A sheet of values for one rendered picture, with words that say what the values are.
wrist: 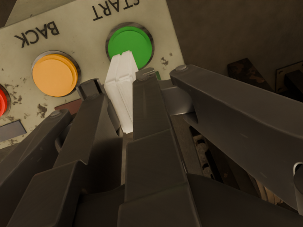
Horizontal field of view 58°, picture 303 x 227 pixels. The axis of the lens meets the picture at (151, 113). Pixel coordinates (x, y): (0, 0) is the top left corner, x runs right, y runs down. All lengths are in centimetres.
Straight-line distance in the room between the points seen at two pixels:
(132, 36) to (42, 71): 9
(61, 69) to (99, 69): 3
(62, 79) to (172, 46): 11
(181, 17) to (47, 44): 71
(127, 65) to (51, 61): 12
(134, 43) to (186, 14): 70
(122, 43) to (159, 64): 4
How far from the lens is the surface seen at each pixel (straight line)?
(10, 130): 32
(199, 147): 126
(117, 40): 25
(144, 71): 16
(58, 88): 27
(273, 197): 79
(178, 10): 93
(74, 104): 29
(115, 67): 17
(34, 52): 28
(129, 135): 46
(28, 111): 30
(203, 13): 96
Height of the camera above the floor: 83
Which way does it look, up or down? 46 degrees down
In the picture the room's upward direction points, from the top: 166 degrees clockwise
